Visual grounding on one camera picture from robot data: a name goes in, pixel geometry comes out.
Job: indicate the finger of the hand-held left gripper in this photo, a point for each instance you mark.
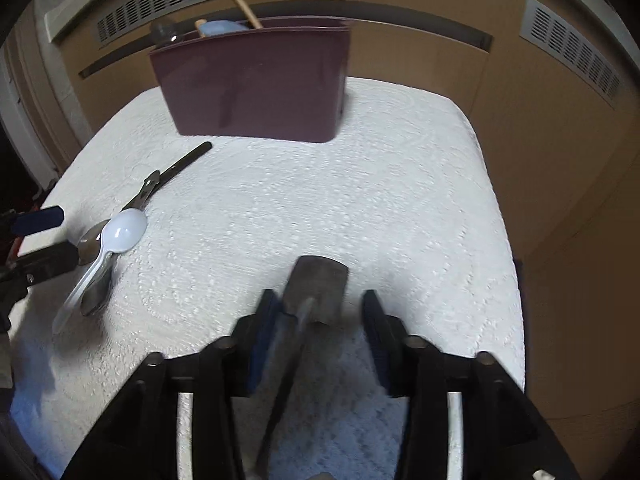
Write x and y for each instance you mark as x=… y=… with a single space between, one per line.
x=42 y=218
x=45 y=262

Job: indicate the maroon utensil holder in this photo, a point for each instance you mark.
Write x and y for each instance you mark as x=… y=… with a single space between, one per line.
x=260 y=85

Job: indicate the white plastic spoon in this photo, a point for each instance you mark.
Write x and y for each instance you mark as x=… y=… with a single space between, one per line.
x=122 y=232

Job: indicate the metal shovel-shaped spoon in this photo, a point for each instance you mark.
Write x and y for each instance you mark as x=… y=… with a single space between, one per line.
x=320 y=280

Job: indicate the white lace tablecloth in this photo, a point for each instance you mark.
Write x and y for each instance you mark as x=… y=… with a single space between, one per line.
x=350 y=185

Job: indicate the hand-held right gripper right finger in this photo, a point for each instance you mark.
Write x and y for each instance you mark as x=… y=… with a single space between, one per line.
x=382 y=355

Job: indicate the white stone countertop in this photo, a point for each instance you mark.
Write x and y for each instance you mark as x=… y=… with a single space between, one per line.
x=62 y=15

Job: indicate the short grey vent grille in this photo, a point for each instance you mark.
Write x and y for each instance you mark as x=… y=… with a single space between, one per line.
x=570 y=45

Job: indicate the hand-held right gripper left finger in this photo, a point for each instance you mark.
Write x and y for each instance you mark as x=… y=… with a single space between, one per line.
x=257 y=355

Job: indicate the smoky translucent spoon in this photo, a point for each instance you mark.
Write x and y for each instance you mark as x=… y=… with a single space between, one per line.
x=90 y=250
x=165 y=32

